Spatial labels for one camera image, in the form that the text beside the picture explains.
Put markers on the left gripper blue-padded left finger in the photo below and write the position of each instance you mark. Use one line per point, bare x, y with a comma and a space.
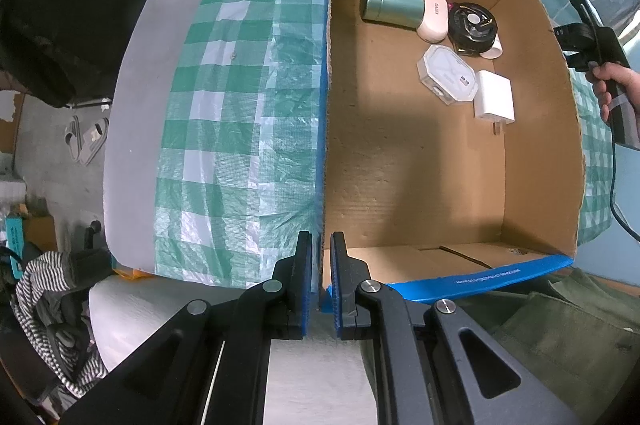
292, 306

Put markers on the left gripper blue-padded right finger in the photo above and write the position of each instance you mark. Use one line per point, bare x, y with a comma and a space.
352, 316

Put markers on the small white medicine bottle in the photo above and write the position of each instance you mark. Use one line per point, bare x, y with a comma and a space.
494, 51

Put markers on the white power adapter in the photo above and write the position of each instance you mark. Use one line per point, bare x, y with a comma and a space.
493, 101

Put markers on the black round fan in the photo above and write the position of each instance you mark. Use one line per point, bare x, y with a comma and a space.
474, 31

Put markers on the white octagonal box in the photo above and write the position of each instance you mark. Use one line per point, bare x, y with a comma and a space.
447, 75

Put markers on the blue-edged cardboard box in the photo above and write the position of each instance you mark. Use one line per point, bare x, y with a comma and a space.
438, 203

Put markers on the white oval case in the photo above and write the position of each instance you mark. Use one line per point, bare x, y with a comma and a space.
434, 24

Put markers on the green metal tin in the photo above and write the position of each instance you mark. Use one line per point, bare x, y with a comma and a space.
403, 13

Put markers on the green checkered tablecloth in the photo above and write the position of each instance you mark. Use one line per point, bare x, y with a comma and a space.
242, 152

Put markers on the olive green trousers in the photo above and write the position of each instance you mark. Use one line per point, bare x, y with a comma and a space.
577, 335

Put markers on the striped cloth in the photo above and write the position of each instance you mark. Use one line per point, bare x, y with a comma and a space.
49, 303

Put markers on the pair of grey slippers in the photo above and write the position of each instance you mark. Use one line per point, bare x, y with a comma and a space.
84, 145

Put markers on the teal box on floor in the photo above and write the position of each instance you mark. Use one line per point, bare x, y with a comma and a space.
15, 242

